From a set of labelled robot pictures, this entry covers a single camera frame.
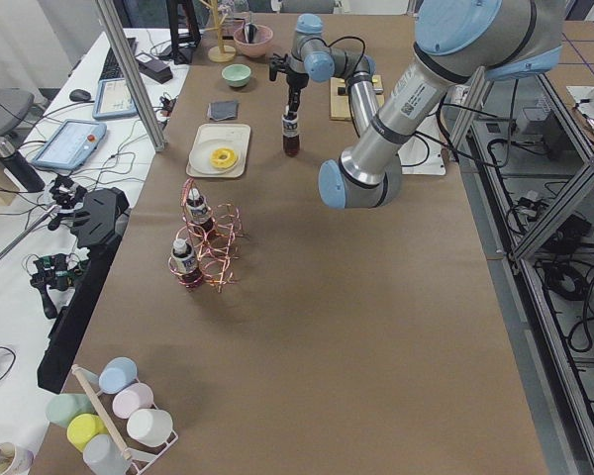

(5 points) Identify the pink ice bowl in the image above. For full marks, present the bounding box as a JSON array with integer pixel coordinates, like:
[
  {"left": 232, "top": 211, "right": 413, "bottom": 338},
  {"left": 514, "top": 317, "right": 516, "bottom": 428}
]
[{"left": 233, "top": 24, "right": 274, "bottom": 58}]

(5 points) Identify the grey folded cloth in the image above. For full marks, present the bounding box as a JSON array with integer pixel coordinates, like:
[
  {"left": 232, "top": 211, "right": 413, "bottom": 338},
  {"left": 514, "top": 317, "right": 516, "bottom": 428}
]
[{"left": 207, "top": 100, "right": 239, "bottom": 122}]

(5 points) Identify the aluminium camera post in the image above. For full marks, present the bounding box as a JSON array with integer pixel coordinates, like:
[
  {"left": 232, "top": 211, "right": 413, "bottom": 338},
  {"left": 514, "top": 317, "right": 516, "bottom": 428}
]
[{"left": 94, "top": 0, "right": 166, "bottom": 152}]

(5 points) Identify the copper wire bottle rack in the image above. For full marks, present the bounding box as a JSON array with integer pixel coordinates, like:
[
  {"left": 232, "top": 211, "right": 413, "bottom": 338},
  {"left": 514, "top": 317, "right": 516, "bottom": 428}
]
[{"left": 168, "top": 178, "right": 244, "bottom": 291}]

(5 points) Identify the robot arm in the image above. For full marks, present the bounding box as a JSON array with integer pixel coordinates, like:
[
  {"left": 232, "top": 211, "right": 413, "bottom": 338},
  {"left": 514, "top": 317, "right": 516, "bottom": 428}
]
[{"left": 269, "top": 1, "right": 565, "bottom": 209}]

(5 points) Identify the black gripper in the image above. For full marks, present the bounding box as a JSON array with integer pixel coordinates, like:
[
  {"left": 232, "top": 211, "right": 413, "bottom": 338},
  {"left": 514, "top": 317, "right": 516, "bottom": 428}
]
[{"left": 268, "top": 53, "right": 307, "bottom": 118}]

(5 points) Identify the teach pendant tablet far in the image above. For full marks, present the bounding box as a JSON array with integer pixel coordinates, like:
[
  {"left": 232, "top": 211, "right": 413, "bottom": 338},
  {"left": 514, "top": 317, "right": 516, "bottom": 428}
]
[{"left": 92, "top": 78, "right": 138, "bottom": 121}]

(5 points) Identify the glazed donut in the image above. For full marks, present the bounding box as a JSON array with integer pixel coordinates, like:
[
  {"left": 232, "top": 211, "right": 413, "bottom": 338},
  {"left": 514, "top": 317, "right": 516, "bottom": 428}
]
[{"left": 210, "top": 147, "right": 238, "bottom": 169}]

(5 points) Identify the teach pendant tablet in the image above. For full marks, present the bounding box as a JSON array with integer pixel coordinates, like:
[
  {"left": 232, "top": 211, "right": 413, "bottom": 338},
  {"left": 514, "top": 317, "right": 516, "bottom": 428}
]
[
  {"left": 31, "top": 120, "right": 107, "bottom": 171},
  {"left": 92, "top": 78, "right": 138, "bottom": 121}
]

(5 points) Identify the steel ice scoop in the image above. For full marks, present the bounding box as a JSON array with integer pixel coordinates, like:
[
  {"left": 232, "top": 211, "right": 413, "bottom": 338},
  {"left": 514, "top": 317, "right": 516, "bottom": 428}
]
[{"left": 243, "top": 21, "right": 258, "bottom": 44}]

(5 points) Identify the light blue cup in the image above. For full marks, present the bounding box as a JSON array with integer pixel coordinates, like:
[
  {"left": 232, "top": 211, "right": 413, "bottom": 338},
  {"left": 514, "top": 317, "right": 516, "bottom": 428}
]
[{"left": 98, "top": 356, "right": 138, "bottom": 395}]

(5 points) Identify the mint green bowl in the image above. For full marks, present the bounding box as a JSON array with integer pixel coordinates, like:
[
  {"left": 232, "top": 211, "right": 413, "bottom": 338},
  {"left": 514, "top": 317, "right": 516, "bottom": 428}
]
[{"left": 221, "top": 63, "right": 252, "bottom": 88}]

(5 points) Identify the pink cup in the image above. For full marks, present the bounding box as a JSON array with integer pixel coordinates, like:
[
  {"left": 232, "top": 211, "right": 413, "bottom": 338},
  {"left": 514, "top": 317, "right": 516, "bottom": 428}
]
[{"left": 112, "top": 382, "right": 153, "bottom": 420}]

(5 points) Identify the black thermos bottle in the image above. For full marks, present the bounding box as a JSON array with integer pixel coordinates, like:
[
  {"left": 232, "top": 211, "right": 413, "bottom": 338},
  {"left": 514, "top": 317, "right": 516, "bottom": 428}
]
[{"left": 0, "top": 137, "right": 45, "bottom": 192}]

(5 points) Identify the white wire cup rack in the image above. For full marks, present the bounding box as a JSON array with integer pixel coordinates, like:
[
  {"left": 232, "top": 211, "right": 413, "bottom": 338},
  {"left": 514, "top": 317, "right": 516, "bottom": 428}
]
[{"left": 71, "top": 363, "right": 178, "bottom": 474}]

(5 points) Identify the green cup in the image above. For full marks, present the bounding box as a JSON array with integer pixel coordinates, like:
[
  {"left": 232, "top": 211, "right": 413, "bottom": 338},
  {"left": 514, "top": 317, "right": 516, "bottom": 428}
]
[{"left": 46, "top": 393, "right": 95, "bottom": 428}]

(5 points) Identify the grey cup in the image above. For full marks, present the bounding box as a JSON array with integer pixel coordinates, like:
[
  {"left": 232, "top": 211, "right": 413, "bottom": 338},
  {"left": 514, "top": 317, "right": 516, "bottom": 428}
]
[{"left": 82, "top": 434, "right": 131, "bottom": 475}]

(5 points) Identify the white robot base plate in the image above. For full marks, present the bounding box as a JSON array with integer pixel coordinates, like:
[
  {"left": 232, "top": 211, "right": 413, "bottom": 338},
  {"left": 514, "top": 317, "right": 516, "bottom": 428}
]
[{"left": 398, "top": 128, "right": 446, "bottom": 176}]

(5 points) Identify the wooden cutting board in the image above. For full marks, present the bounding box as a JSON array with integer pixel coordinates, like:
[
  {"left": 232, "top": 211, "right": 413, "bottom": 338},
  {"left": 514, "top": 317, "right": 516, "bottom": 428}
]
[{"left": 330, "top": 74, "right": 385, "bottom": 122}]

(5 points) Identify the white cup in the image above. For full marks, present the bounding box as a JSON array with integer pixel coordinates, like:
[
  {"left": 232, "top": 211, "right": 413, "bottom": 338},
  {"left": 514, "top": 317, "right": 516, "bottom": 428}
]
[{"left": 127, "top": 409, "right": 173, "bottom": 447}]

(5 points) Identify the wooden mug tree stand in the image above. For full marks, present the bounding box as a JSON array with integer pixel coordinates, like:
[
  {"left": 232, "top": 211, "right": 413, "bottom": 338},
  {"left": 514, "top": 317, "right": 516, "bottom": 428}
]
[{"left": 199, "top": 0, "right": 237, "bottom": 63}]

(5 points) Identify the yellow cup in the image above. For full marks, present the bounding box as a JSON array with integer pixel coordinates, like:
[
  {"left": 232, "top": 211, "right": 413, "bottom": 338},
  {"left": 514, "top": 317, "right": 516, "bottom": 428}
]
[{"left": 66, "top": 414, "right": 109, "bottom": 452}]

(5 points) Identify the tea bottle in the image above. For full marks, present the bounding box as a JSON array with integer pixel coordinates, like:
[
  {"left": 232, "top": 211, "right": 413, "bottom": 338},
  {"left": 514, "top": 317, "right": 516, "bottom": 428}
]
[
  {"left": 170, "top": 237, "right": 204, "bottom": 289},
  {"left": 186, "top": 187, "right": 215, "bottom": 235},
  {"left": 281, "top": 106, "right": 300, "bottom": 156}
]

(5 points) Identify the cream rabbit tray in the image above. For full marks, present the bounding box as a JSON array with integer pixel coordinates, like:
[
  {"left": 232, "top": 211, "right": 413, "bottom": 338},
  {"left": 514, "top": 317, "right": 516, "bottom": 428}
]
[{"left": 186, "top": 124, "right": 250, "bottom": 178}]

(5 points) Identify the teach pendant tablet near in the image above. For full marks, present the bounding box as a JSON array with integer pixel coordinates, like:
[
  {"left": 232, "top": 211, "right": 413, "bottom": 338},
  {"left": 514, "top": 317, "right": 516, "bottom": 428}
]
[{"left": 31, "top": 120, "right": 107, "bottom": 171}]

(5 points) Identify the white round plate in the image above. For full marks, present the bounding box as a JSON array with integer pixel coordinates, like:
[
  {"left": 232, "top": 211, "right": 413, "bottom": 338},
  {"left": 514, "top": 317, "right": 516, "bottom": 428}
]
[{"left": 188, "top": 139, "right": 240, "bottom": 175}]

